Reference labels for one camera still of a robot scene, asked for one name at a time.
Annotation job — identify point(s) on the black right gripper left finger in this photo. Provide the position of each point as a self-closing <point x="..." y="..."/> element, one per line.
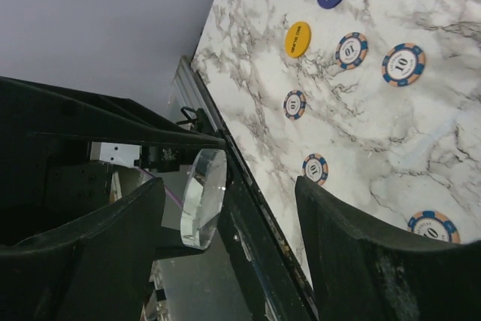
<point x="95" y="267"/>

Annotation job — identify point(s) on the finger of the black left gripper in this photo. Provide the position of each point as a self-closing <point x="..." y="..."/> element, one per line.
<point x="57" y="112"/>

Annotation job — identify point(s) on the blue ten poker chip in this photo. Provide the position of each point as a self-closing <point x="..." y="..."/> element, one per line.
<point x="403" y="64"/>
<point x="351" y="50"/>
<point x="315" y="167"/>
<point x="294" y="104"/>
<point x="435" y="225"/>

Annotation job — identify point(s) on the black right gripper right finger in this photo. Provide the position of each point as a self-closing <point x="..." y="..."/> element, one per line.
<point x="365" y="269"/>

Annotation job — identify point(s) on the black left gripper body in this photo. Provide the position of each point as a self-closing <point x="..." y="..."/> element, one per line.
<point x="49" y="179"/>

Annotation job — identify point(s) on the yellow big blind button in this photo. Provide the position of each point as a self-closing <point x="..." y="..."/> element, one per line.
<point x="297" y="39"/>

